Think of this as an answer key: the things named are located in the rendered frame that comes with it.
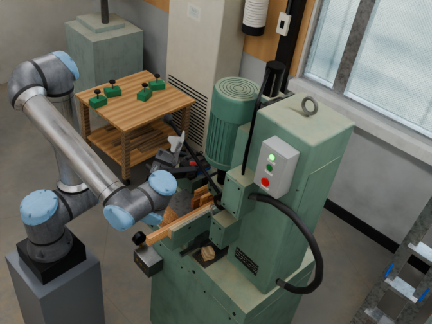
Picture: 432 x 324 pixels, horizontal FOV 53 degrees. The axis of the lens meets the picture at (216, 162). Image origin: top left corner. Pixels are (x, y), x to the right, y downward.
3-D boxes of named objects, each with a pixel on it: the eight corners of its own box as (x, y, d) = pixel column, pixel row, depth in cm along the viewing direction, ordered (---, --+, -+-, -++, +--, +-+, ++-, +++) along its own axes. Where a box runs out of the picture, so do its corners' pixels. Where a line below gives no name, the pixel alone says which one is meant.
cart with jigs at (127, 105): (144, 123, 382) (146, 56, 342) (189, 155, 355) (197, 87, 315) (80, 152, 342) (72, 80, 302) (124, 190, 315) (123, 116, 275)
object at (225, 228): (225, 227, 168) (229, 206, 161) (238, 239, 165) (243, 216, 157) (207, 238, 163) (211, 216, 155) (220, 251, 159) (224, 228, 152)
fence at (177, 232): (272, 180, 203) (275, 171, 200) (275, 182, 202) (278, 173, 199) (170, 238, 169) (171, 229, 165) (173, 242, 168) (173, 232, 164)
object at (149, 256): (147, 252, 207) (147, 241, 202) (162, 269, 200) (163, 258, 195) (132, 261, 202) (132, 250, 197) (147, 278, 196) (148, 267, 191)
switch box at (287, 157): (265, 175, 140) (275, 134, 130) (288, 192, 134) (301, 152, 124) (252, 182, 136) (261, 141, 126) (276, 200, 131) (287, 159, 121)
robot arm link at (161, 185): (158, 201, 130) (150, 220, 139) (185, 182, 137) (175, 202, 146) (137, 179, 132) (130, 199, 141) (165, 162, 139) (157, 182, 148)
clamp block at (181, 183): (195, 170, 207) (197, 155, 202) (214, 185, 200) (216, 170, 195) (171, 181, 199) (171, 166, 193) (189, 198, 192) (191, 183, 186)
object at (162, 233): (247, 186, 198) (249, 179, 195) (251, 188, 197) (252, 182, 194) (145, 243, 166) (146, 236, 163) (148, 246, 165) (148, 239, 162)
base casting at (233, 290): (225, 194, 220) (227, 180, 214) (314, 269, 189) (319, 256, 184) (152, 234, 194) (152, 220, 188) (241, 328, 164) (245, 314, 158)
